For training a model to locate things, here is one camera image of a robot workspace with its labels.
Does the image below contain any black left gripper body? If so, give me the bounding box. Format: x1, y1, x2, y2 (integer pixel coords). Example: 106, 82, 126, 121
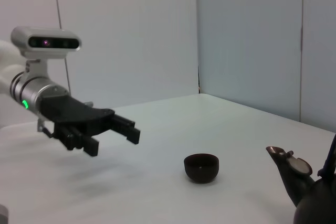
39, 95, 116, 138

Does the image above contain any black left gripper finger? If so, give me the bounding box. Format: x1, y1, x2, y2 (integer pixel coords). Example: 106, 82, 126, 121
110, 114, 141, 145
54, 125, 100, 157

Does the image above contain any small dark teacup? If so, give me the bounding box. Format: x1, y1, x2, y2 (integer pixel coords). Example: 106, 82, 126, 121
183, 153, 220, 184

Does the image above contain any black teapot with hoop handle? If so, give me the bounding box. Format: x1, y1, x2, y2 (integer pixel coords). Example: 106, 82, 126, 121
265, 132, 336, 224

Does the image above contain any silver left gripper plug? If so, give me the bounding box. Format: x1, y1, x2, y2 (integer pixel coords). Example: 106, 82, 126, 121
36, 117, 54, 138

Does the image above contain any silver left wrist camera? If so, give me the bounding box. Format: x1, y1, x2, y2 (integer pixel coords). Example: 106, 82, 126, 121
10, 26, 82, 79

